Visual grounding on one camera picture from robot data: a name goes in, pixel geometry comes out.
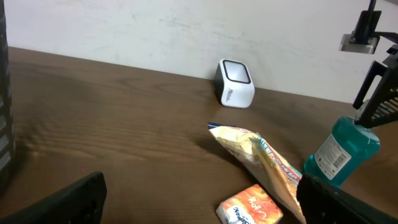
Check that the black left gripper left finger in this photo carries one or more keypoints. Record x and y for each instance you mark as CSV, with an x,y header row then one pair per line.
x,y
81,202

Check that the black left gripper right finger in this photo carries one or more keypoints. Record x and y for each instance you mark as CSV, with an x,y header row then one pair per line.
x,y
322,202

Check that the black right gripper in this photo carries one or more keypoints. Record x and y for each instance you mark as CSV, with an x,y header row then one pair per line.
x,y
381,108

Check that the blue mouthwash bottle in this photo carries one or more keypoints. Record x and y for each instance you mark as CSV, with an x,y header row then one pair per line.
x,y
347,146

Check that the small orange snack packet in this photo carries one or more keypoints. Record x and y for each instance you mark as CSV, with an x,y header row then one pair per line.
x,y
250,206

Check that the yellow snack bag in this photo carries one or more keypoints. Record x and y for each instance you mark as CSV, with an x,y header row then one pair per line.
x,y
270,169

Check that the white barcode scanner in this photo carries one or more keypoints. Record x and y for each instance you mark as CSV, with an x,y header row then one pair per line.
x,y
233,84

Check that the grey plastic shopping basket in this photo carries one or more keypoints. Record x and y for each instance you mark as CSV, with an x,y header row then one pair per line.
x,y
8,146

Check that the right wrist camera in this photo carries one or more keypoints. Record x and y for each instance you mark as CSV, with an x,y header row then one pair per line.
x,y
363,39

